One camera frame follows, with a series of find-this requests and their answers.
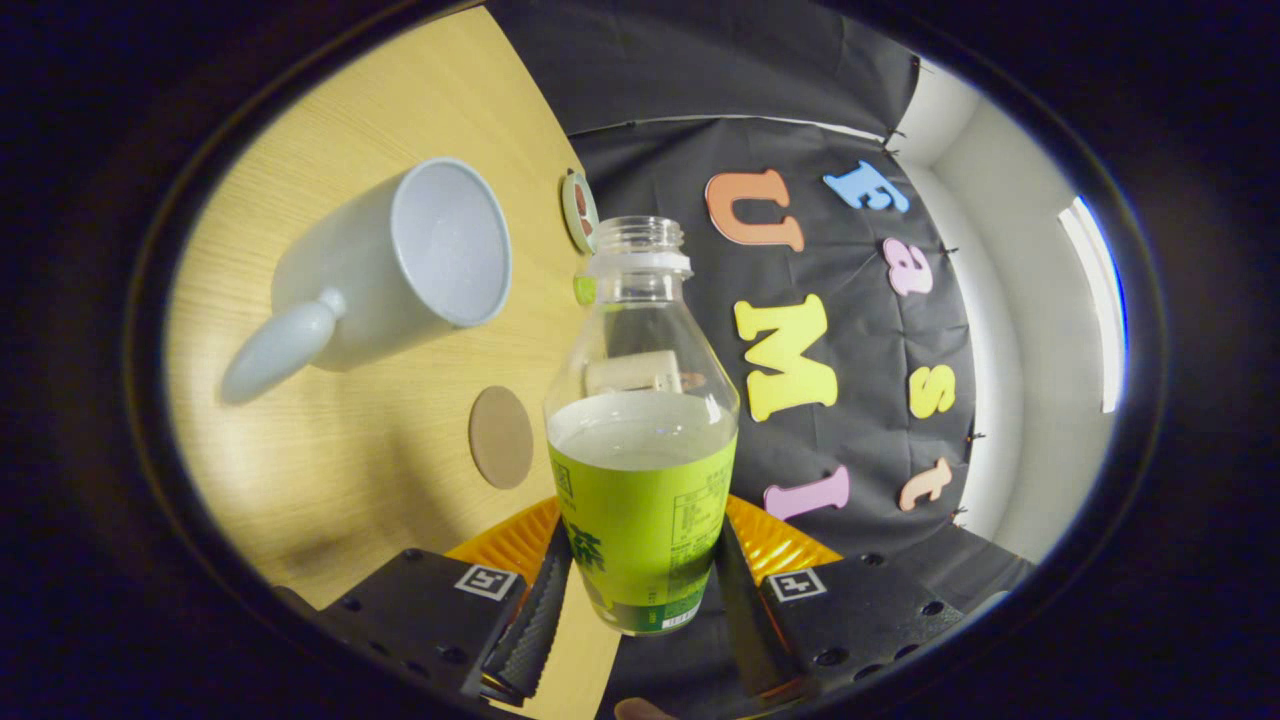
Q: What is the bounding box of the pale green plate with meat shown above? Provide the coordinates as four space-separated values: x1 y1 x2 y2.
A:
561 170 601 255

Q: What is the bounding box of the wooden table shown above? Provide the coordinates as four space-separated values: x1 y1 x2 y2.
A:
165 5 621 720

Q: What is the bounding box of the round brown coaster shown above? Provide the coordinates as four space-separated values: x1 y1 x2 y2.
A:
469 386 535 491

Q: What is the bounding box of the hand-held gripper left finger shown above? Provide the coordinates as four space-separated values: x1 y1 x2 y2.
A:
318 497 574 703

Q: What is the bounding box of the green label juice bottle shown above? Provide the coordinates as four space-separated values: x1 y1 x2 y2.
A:
543 215 741 636

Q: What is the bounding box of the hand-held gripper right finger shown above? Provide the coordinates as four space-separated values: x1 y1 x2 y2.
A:
713 494 968 705

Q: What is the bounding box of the black backdrop cloth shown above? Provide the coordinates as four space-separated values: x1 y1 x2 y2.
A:
485 0 1036 720

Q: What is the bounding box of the white cup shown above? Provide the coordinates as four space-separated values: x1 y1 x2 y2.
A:
220 157 513 406

